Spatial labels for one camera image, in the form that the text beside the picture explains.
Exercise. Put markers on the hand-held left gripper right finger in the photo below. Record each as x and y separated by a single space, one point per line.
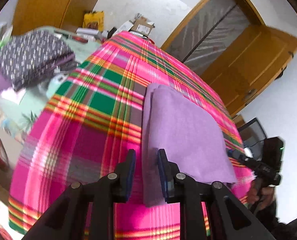
162 177

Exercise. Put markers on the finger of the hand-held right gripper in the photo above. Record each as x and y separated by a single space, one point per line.
243 160

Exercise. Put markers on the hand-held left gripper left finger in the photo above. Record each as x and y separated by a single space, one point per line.
131 175

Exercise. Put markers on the purple fleece garment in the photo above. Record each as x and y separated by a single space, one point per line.
183 135

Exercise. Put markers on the person's right forearm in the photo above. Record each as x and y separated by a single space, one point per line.
276 217

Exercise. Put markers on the person's right hand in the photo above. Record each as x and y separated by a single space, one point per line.
262 196

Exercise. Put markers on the black mesh office chair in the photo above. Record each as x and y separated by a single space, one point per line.
253 132

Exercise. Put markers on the pink plaid blanket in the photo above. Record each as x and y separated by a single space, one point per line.
88 135

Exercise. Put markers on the wooden door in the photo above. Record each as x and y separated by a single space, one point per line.
253 65

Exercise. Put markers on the plastic-covered doorway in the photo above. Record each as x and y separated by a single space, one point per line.
213 25

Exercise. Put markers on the small white box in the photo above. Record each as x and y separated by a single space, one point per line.
123 27

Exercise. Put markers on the cardboard box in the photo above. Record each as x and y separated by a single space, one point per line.
143 26

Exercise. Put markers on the dark floral folded cloth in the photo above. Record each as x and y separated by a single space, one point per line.
31 57

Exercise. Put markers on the yellow bag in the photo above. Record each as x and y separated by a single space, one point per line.
93 21

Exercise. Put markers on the wooden wardrobe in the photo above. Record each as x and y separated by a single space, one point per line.
51 2

